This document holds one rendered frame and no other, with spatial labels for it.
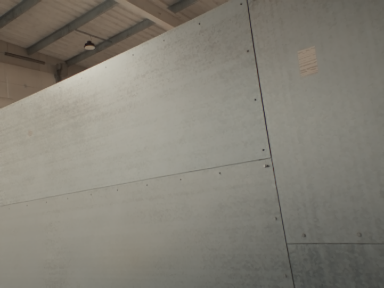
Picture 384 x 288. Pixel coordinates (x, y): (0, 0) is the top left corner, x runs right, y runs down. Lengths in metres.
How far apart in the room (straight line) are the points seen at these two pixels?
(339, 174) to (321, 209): 0.11
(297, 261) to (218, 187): 0.33
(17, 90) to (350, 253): 12.21
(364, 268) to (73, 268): 1.21
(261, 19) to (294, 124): 0.36
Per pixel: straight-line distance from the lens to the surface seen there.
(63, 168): 1.89
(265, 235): 1.22
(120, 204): 1.60
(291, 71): 1.19
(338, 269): 1.16
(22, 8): 11.29
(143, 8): 10.16
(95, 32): 12.36
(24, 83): 13.08
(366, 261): 1.14
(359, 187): 1.11
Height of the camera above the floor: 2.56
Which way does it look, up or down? 10 degrees up
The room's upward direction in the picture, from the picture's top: 7 degrees counter-clockwise
